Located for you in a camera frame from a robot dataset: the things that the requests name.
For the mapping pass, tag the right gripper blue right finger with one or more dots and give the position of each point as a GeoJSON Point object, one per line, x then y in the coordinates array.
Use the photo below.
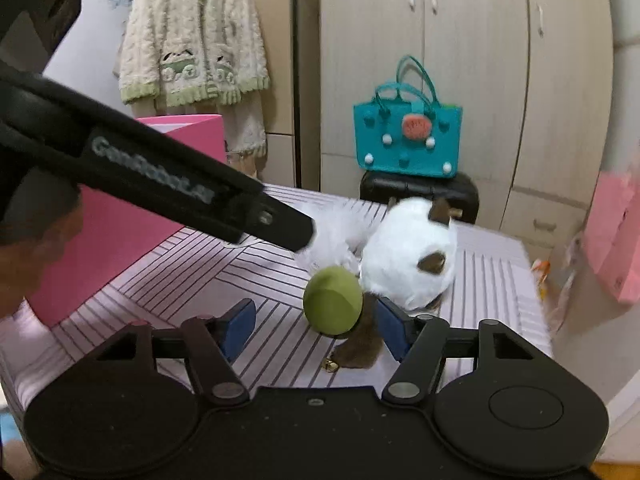
{"type": "Point", "coordinates": [395, 327]}

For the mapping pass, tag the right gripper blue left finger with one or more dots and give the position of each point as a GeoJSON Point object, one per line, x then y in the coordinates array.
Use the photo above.
{"type": "Point", "coordinates": [235, 327]}

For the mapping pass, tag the green soft ball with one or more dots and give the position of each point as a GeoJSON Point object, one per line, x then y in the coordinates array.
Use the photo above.
{"type": "Point", "coordinates": [332, 301]}

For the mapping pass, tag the white brown plush cat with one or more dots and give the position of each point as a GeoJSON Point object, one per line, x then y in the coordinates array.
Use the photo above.
{"type": "Point", "coordinates": [409, 260]}

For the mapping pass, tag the white mesh bath puff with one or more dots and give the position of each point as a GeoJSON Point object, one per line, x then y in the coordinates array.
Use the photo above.
{"type": "Point", "coordinates": [340, 235]}

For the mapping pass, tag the person left hand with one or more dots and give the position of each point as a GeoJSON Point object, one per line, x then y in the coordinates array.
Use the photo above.
{"type": "Point", "coordinates": [23, 263]}

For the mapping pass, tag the striped tablecloth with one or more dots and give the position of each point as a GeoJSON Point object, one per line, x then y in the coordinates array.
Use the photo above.
{"type": "Point", "coordinates": [191, 273]}

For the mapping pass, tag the pink cardboard box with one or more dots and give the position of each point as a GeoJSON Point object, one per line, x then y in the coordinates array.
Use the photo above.
{"type": "Point", "coordinates": [116, 234]}

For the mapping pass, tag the black suitcase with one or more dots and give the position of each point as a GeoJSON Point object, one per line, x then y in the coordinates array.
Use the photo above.
{"type": "Point", "coordinates": [460, 191]}

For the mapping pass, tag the yellow gift bag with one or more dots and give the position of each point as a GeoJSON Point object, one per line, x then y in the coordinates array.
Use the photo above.
{"type": "Point", "coordinates": [540, 269]}

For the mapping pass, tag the cream knit cardigan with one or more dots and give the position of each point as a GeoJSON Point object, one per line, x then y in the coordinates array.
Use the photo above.
{"type": "Point", "coordinates": [188, 52]}

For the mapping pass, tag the teal felt tote bag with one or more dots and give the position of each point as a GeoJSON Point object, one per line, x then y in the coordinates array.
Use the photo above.
{"type": "Point", "coordinates": [405, 129]}

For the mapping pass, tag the pink paper shopping bag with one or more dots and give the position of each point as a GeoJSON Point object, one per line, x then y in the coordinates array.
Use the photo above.
{"type": "Point", "coordinates": [611, 238]}

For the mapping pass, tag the beige wardrobe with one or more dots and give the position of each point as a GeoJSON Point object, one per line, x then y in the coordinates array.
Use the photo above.
{"type": "Point", "coordinates": [533, 78]}

